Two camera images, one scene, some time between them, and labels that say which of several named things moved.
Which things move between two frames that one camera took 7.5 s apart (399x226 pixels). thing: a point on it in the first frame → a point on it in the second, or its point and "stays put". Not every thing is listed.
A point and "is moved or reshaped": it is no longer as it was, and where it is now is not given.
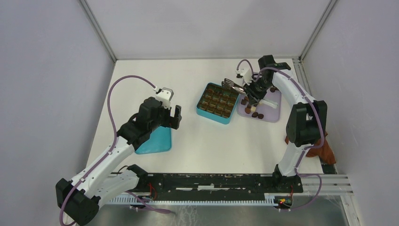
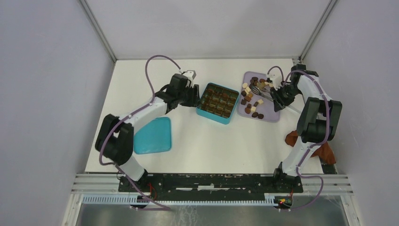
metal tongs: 232,85 is moved or reshaped
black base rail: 173,184 stays put
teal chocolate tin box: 218,103 stays put
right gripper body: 258,89 → 285,94
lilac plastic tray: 268,108 stays put
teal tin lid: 160,140 stays put
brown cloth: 325,152 stays put
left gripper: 171,121 → 195,100
